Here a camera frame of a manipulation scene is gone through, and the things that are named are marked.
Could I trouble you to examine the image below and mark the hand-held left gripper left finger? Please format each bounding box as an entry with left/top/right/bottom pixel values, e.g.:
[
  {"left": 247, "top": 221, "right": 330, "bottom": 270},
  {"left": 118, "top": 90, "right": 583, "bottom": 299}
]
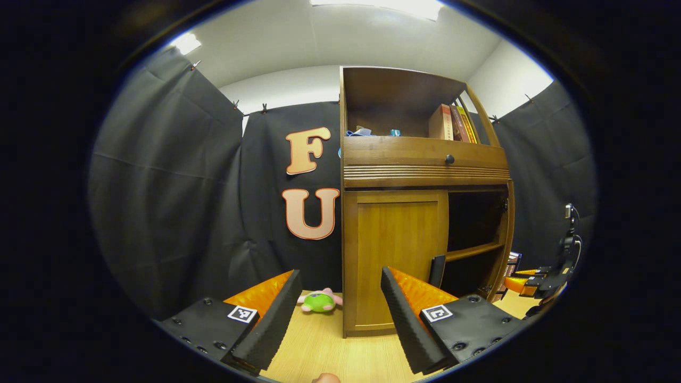
[{"left": 152, "top": 269, "right": 303, "bottom": 374}]

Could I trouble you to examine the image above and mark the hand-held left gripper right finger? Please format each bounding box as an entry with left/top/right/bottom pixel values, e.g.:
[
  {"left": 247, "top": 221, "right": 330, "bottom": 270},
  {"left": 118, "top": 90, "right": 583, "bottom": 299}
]
[{"left": 380, "top": 267, "right": 541, "bottom": 376}]

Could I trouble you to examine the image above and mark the wooden cabinet door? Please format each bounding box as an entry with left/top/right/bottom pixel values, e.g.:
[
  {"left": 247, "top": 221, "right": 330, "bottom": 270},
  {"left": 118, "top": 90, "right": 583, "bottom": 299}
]
[
  {"left": 481, "top": 179, "right": 517, "bottom": 304},
  {"left": 343, "top": 190, "right": 450, "bottom": 333}
]

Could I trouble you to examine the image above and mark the wooden double-door shoe cabinet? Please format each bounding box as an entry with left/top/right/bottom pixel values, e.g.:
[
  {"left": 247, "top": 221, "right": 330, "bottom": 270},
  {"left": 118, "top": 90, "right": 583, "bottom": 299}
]
[{"left": 338, "top": 66, "right": 517, "bottom": 339}]

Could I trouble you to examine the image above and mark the wooden inner cabinet shelf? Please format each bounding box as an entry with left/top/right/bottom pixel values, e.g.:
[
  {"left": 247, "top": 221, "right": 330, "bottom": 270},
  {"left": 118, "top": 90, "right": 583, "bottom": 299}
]
[{"left": 446, "top": 242, "right": 505, "bottom": 262}]

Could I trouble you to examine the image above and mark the stack of leaning books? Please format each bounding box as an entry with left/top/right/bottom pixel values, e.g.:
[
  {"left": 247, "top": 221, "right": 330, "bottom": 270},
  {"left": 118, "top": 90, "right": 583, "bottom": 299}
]
[{"left": 497, "top": 252, "right": 523, "bottom": 298}]

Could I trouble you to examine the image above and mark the green and pink plush toy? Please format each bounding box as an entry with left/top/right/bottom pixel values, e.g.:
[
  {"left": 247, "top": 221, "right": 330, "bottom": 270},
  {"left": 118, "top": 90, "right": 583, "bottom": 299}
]
[{"left": 297, "top": 288, "right": 344, "bottom": 313}]

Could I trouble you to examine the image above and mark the yellow book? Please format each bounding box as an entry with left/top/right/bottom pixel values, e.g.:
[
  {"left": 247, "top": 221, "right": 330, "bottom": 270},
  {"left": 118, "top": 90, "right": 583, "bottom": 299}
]
[{"left": 456, "top": 105, "right": 478, "bottom": 144}]

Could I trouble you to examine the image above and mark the brown book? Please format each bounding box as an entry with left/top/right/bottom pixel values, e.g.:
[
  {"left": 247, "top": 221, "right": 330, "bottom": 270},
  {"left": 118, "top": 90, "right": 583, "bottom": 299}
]
[{"left": 450, "top": 105, "right": 469, "bottom": 143}]

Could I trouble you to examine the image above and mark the wooden drawer with black knob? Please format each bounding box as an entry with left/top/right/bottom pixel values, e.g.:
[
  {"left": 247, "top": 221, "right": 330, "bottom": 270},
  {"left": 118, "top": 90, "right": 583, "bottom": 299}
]
[{"left": 343, "top": 136, "right": 510, "bottom": 170}]

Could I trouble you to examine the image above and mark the tan book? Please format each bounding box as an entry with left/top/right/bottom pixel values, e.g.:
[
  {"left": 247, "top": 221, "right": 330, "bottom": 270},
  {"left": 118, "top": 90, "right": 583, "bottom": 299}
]
[{"left": 429, "top": 104, "right": 454, "bottom": 141}]

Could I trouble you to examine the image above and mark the small ceiling light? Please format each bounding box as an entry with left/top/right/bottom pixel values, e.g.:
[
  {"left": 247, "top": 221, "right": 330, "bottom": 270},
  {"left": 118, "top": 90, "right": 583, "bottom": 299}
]
[{"left": 173, "top": 33, "right": 203, "bottom": 55}]

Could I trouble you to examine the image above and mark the long ceiling light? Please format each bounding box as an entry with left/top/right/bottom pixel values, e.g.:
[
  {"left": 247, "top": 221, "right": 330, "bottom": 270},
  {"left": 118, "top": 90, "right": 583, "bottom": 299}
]
[{"left": 310, "top": 0, "right": 443, "bottom": 22}]

